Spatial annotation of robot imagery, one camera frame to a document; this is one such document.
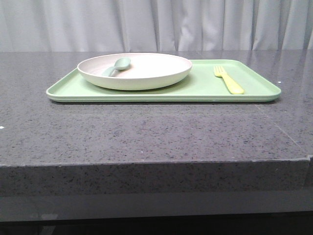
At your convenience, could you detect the white round plate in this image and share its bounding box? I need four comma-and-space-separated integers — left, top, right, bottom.
77, 53, 192, 91

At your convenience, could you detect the yellow plastic fork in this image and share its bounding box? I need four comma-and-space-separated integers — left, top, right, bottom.
213, 66, 245, 94

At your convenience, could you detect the pale green spoon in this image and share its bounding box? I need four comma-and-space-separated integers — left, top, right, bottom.
101, 57, 131, 76

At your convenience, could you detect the light green rectangular tray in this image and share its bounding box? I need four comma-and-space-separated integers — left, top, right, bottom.
46, 59, 281, 103

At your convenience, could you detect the grey pleated curtain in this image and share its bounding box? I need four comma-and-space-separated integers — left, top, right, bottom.
0, 0, 313, 52

